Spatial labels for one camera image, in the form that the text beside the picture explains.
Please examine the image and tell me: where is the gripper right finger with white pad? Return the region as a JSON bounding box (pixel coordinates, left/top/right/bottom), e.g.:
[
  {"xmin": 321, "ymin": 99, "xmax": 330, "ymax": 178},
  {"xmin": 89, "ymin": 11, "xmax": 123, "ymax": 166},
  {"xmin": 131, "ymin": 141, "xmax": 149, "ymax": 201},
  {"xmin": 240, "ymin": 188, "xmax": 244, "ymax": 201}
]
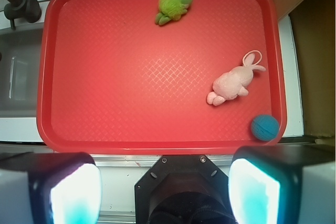
[{"xmin": 228, "ymin": 145, "xmax": 335, "ymax": 223}]

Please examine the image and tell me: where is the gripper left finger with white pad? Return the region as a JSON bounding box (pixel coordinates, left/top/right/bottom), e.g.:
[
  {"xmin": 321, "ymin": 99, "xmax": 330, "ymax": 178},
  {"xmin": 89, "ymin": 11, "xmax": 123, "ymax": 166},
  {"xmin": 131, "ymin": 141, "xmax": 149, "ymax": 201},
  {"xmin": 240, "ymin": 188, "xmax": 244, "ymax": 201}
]
[{"xmin": 1, "ymin": 152, "xmax": 102, "ymax": 223}]

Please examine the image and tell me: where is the grey sink faucet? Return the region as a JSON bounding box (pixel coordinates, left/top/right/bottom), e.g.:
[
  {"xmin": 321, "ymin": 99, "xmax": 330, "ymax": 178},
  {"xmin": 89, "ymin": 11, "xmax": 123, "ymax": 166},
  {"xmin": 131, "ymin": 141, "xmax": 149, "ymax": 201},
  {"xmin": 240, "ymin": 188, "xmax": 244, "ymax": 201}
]
[{"xmin": 4, "ymin": 0, "xmax": 42, "ymax": 30}]

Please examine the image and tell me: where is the grey toy sink basin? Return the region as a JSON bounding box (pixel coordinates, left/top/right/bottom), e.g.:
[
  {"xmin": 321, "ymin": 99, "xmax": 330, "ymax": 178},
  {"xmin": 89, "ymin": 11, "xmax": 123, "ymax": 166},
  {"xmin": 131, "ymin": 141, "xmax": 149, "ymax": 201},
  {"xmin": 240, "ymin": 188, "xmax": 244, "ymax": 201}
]
[{"xmin": 1, "ymin": 23, "xmax": 44, "ymax": 118}]

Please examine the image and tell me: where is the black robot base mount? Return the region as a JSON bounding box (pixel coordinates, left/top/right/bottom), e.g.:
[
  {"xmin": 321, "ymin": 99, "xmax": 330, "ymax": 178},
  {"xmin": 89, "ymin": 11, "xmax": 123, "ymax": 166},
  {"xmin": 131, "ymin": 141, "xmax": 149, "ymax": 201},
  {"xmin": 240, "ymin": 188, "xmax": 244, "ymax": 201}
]
[{"xmin": 134, "ymin": 155, "xmax": 236, "ymax": 223}]

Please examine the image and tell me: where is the red plastic tray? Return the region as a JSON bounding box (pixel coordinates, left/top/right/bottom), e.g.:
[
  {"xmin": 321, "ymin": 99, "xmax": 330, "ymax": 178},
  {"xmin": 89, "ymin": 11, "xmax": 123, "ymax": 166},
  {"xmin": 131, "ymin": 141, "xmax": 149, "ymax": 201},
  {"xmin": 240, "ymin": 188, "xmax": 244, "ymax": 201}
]
[{"xmin": 37, "ymin": 0, "xmax": 287, "ymax": 155}]

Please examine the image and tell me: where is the blue ball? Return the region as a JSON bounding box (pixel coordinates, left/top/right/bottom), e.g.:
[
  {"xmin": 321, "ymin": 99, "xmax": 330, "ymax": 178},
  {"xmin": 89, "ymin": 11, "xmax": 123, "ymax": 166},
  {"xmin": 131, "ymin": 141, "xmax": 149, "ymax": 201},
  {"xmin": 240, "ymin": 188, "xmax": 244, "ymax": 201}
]
[{"xmin": 250, "ymin": 114, "xmax": 280, "ymax": 142}]

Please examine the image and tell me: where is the pink plush bunny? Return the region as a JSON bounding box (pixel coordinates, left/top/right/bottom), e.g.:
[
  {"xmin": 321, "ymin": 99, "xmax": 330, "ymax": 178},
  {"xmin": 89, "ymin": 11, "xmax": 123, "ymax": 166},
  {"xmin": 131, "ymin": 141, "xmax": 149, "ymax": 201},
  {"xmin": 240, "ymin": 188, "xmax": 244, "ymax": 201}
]
[{"xmin": 206, "ymin": 50, "xmax": 266, "ymax": 106}]

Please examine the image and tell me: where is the green plush toy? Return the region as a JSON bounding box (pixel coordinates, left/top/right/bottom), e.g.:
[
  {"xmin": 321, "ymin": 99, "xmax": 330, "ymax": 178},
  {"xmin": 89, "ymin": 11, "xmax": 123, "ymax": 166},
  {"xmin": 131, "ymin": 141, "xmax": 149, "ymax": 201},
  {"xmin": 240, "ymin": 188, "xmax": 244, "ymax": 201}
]
[{"xmin": 155, "ymin": 0, "xmax": 193, "ymax": 26}]

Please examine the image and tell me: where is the brown cardboard panel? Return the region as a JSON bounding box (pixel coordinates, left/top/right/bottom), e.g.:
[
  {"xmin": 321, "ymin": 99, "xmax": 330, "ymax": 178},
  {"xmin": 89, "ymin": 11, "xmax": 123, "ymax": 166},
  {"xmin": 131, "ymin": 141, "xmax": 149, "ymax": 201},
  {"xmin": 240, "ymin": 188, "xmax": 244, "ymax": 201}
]
[{"xmin": 274, "ymin": 0, "xmax": 335, "ymax": 144}]

